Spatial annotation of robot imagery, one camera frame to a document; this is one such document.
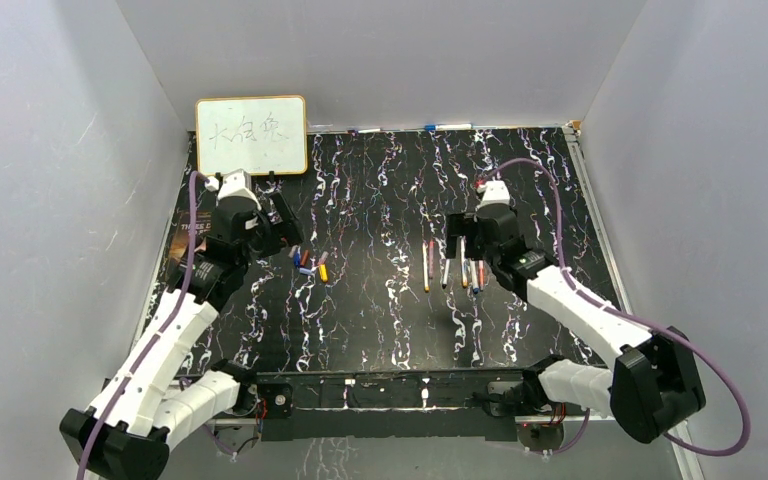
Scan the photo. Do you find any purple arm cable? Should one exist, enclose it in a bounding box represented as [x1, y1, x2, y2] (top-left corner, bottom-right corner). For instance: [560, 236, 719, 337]
[476, 157, 752, 458]
[75, 170, 223, 480]

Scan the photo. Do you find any dark blue capped marker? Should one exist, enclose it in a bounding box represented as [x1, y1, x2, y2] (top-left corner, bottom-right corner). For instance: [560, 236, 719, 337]
[441, 258, 451, 289]

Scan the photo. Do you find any light blue capped marker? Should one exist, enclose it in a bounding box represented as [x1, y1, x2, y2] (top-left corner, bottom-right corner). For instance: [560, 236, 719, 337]
[469, 260, 481, 295]

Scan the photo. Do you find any yellow capped marker pen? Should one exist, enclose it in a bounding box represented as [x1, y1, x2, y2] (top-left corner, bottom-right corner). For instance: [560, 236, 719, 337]
[422, 241, 430, 293]

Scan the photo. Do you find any pink translucent pen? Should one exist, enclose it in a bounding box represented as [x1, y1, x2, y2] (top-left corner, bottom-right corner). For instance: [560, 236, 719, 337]
[427, 239, 435, 279]

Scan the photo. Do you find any aluminium front rail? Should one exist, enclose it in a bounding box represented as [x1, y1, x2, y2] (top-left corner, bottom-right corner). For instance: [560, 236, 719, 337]
[91, 374, 689, 427]

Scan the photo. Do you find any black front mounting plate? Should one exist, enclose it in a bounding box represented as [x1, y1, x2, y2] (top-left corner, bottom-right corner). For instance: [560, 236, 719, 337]
[256, 368, 541, 441]

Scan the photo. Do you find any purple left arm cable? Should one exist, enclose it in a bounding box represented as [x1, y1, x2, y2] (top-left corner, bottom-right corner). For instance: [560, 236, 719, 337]
[75, 170, 223, 480]

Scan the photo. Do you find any blue capped whiteboard marker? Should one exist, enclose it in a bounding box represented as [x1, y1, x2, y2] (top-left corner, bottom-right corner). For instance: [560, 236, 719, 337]
[423, 123, 473, 132]

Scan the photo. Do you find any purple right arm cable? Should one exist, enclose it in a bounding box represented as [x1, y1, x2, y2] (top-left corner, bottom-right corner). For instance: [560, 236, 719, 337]
[476, 157, 752, 458]

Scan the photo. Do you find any dark paperback book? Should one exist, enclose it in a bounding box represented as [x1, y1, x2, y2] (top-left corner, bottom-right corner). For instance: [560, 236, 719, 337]
[163, 210, 212, 280]

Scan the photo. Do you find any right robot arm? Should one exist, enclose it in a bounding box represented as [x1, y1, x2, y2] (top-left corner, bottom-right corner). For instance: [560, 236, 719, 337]
[445, 204, 707, 443]

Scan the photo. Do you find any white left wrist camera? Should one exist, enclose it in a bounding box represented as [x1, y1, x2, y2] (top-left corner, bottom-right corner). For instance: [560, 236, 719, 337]
[204, 169, 260, 206]

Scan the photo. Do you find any small framed whiteboard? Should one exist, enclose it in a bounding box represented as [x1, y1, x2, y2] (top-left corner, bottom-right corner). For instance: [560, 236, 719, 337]
[195, 95, 309, 176]

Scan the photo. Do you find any brown capped yellow-end marker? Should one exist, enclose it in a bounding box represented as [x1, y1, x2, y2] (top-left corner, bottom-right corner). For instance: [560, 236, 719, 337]
[459, 237, 470, 289]

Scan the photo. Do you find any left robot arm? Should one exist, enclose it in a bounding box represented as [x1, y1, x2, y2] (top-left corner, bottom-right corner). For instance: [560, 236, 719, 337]
[59, 190, 302, 479]

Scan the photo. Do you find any orange red pen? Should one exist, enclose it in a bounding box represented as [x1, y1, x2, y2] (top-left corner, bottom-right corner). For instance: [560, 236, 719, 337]
[476, 260, 486, 291]

